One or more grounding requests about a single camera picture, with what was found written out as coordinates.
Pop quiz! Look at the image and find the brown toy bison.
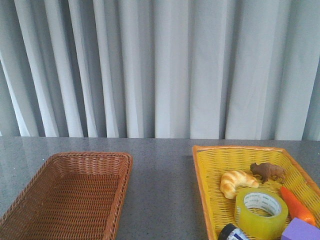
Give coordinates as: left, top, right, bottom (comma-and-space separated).
250, 163, 286, 184

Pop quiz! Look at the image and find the brown wicker basket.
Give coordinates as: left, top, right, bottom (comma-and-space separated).
0, 152, 133, 240

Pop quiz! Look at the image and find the yellow orange-rimmed basket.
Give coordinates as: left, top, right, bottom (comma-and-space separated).
192, 145, 320, 240

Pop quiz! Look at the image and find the toy croissant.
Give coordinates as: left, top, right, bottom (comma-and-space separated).
220, 170, 259, 200

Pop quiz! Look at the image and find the yellow packing tape roll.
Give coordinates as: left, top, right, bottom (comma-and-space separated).
234, 188, 289, 240

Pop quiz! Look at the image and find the purple foam block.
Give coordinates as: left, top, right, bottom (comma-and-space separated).
280, 218, 320, 240

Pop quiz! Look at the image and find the orange toy carrot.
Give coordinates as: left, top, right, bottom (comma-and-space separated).
279, 186, 317, 227

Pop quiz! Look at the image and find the black capped blue bottle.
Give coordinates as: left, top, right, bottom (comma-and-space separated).
218, 223, 249, 240

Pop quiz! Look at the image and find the grey pleated curtain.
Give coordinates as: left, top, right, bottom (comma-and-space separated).
0, 0, 320, 141

